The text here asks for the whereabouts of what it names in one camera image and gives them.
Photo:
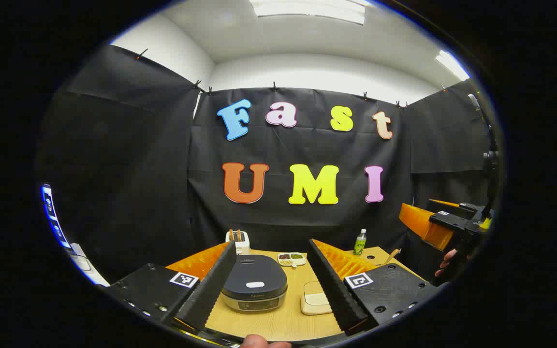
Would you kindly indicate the dark grey rice cooker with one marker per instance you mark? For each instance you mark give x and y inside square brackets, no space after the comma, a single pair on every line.
[254,280]

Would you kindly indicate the wooden spoon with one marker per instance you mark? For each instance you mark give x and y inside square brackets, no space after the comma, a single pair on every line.
[394,255]

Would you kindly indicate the green label tea bottle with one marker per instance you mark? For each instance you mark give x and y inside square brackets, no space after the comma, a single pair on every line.
[359,244]

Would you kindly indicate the white toaster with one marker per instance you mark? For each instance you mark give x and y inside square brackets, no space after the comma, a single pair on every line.
[242,244]

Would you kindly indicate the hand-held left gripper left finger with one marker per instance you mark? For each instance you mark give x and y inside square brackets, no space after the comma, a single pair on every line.
[211,290]

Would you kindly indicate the white divided bean dish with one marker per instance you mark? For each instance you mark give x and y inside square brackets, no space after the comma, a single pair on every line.
[291,259]

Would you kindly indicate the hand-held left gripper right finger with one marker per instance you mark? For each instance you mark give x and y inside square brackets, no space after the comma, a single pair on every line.
[336,290]

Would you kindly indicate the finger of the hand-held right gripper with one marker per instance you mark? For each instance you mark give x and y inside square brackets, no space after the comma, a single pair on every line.
[467,209]
[445,220]

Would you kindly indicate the clear plastic rice container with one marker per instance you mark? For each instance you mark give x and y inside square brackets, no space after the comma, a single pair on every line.
[310,289]

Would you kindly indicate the ceiling light panel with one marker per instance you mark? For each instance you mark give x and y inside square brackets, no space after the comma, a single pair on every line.
[452,65]
[307,9]

